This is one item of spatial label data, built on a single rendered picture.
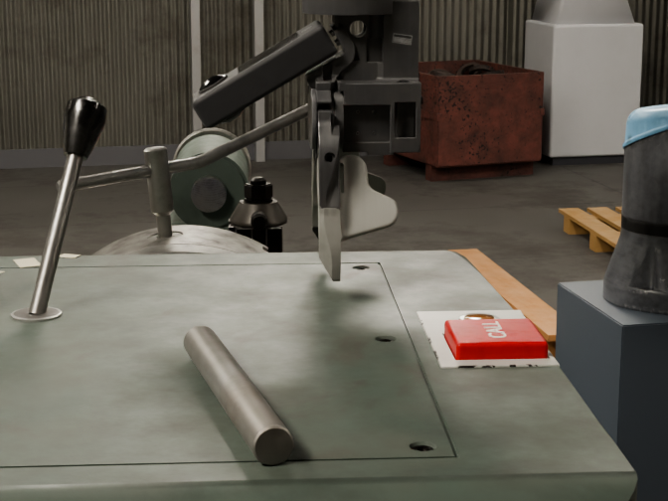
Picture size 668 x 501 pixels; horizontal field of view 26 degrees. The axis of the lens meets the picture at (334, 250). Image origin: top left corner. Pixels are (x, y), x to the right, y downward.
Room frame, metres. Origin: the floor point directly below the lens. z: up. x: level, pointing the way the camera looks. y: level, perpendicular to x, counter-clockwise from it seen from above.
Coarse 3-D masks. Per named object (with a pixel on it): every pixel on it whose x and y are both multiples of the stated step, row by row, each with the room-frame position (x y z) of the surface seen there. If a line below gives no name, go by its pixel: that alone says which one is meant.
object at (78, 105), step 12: (84, 96) 1.08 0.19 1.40; (72, 108) 1.07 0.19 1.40; (84, 108) 1.07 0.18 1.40; (96, 108) 1.07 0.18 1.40; (72, 120) 1.06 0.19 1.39; (84, 120) 1.06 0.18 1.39; (96, 120) 1.07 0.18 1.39; (72, 132) 1.06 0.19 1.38; (84, 132) 1.06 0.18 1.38; (96, 132) 1.07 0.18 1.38; (72, 144) 1.06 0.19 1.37; (84, 144) 1.06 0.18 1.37; (84, 156) 1.06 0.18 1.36
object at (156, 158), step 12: (144, 156) 1.36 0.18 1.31; (156, 156) 1.35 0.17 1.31; (156, 168) 1.35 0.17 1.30; (168, 168) 1.36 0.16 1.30; (156, 180) 1.35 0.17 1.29; (168, 180) 1.36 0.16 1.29; (156, 192) 1.35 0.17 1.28; (168, 192) 1.36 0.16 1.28; (156, 204) 1.35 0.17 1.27; (168, 204) 1.35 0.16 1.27; (156, 216) 1.36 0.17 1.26; (168, 216) 1.36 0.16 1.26; (168, 228) 1.36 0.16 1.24
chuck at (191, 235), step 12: (156, 228) 1.40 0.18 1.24; (180, 228) 1.39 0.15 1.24; (192, 228) 1.39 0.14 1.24; (204, 228) 1.40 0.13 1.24; (216, 228) 1.41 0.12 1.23; (120, 240) 1.39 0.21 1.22; (132, 240) 1.37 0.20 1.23; (144, 240) 1.35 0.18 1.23; (156, 240) 1.34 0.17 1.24; (168, 240) 1.34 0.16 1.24; (180, 240) 1.34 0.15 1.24; (192, 240) 1.34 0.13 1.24; (204, 240) 1.34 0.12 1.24; (216, 240) 1.35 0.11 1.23; (228, 240) 1.36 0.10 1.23; (240, 240) 1.38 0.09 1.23; (252, 240) 1.41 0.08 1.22; (96, 252) 1.39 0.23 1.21; (108, 252) 1.35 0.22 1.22; (120, 252) 1.33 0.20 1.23; (240, 252) 1.33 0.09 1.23
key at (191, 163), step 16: (288, 112) 1.44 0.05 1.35; (304, 112) 1.44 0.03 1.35; (256, 128) 1.42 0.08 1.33; (272, 128) 1.42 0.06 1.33; (224, 144) 1.40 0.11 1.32; (240, 144) 1.40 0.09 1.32; (176, 160) 1.37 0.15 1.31; (192, 160) 1.38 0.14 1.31; (208, 160) 1.38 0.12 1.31; (96, 176) 1.33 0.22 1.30; (112, 176) 1.33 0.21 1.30; (128, 176) 1.34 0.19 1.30; (144, 176) 1.35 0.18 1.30
